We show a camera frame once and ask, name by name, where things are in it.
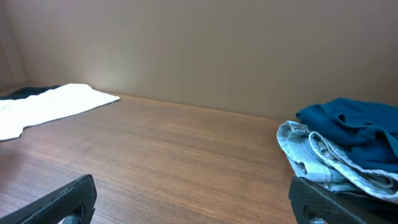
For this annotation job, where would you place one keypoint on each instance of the light blue denim shorts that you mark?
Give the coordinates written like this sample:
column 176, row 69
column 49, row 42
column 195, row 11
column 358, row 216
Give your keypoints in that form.
column 317, row 159

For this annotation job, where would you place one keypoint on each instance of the white t-shirt with black print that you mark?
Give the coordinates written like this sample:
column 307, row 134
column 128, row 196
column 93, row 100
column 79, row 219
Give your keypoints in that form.
column 20, row 112

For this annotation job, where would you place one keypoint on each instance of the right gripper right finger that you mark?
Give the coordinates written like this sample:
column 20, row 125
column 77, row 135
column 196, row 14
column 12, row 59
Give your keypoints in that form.
column 312, row 203

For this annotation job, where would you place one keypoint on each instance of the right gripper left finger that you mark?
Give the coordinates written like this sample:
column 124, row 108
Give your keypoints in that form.
column 72, row 203

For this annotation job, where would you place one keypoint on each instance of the blue polo shirt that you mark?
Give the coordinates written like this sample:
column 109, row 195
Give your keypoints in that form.
column 366, row 131

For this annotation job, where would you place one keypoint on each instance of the black garment on left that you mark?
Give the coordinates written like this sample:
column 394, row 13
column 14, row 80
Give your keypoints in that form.
column 25, row 92

